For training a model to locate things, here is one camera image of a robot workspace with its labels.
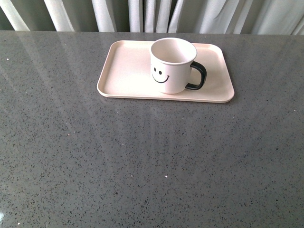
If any white smiley face mug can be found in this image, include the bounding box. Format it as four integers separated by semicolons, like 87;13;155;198
150;38;207;94

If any pink rectangular plastic tray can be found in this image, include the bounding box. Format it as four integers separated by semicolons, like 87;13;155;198
97;40;235;103

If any white pleated curtain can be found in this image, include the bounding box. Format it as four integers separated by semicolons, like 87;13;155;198
0;0;304;35

